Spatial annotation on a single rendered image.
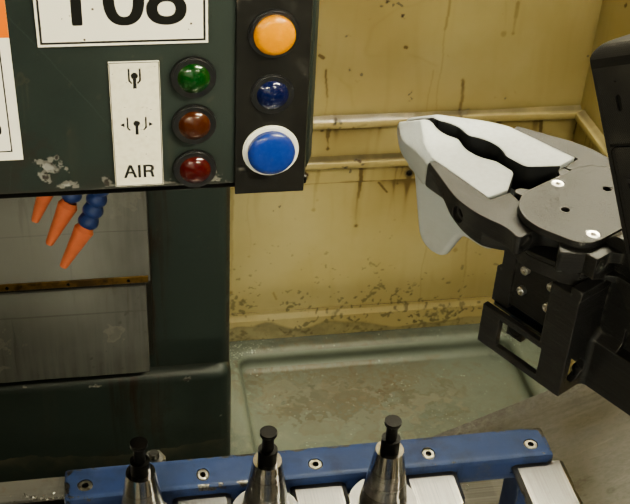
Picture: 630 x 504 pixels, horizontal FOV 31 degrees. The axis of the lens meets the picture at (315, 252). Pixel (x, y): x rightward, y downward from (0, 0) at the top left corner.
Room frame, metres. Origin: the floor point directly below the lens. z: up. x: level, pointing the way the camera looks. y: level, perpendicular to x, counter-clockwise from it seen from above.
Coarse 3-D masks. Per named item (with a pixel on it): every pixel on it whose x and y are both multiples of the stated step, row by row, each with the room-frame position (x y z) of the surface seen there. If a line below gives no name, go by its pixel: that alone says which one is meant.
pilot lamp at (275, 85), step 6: (264, 84) 0.61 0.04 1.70; (270, 84) 0.61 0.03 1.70; (276, 84) 0.61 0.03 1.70; (282, 84) 0.61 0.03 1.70; (258, 90) 0.61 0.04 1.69; (264, 90) 0.61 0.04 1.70; (270, 90) 0.61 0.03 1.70; (276, 90) 0.61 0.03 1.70; (282, 90) 0.61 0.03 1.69; (258, 96) 0.61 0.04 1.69; (264, 96) 0.61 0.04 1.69; (270, 96) 0.61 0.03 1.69; (276, 96) 0.61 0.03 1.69; (282, 96) 0.61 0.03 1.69; (264, 102) 0.61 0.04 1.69; (270, 102) 0.61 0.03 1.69; (276, 102) 0.61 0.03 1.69; (282, 102) 0.61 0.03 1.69; (270, 108) 0.61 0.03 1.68; (276, 108) 0.61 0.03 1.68
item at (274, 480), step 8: (256, 456) 0.69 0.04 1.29; (280, 456) 0.70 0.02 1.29; (256, 464) 0.68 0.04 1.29; (280, 464) 0.69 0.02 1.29; (256, 472) 0.68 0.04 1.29; (264, 472) 0.68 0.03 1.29; (272, 472) 0.68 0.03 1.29; (280, 472) 0.68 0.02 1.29; (248, 480) 0.69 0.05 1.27; (256, 480) 0.68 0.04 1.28; (264, 480) 0.68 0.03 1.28; (272, 480) 0.68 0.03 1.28; (280, 480) 0.68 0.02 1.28; (248, 488) 0.68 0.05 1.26; (256, 488) 0.68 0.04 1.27; (264, 488) 0.68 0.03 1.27; (272, 488) 0.68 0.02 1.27; (280, 488) 0.68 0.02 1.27; (248, 496) 0.68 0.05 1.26; (256, 496) 0.68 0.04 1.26; (264, 496) 0.67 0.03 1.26; (272, 496) 0.68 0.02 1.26; (280, 496) 0.68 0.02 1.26
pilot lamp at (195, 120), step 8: (192, 112) 0.60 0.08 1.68; (200, 112) 0.60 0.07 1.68; (184, 120) 0.60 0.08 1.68; (192, 120) 0.60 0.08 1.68; (200, 120) 0.60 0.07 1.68; (208, 120) 0.60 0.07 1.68; (184, 128) 0.60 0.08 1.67; (192, 128) 0.60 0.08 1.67; (200, 128) 0.60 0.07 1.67; (208, 128) 0.60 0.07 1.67; (184, 136) 0.60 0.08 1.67; (192, 136) 0.60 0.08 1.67; (200, 136) 0.60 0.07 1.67
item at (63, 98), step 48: (48, 48) 0.59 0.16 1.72; (96, 48) 0.59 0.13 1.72; (144, 48) 0.60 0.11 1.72; (192, 48) 0.61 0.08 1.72; (48, 96) 0.59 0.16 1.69; (96, 96) 0.59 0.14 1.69; (48, 144) 0.59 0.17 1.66; (96, 144) 0.59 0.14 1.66; (192, 144) 0.61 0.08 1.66; (0, 192) 0.58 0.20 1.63; (48, 192) 0.59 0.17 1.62; (96, 192) 0.60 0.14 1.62
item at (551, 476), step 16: (528, 464) 0.78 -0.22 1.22; (544, 464) 0.78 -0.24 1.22; (560, 464) 0.78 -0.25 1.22; (528, 480) 0.76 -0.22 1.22; (544, 480) 0.76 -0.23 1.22; (560, 480) 0.76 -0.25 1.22; (528, 496) 0.74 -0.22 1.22; (544, 496) 0.74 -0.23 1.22; (560, 496) 0.74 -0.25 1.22; (576, 496) 0.74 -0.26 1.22
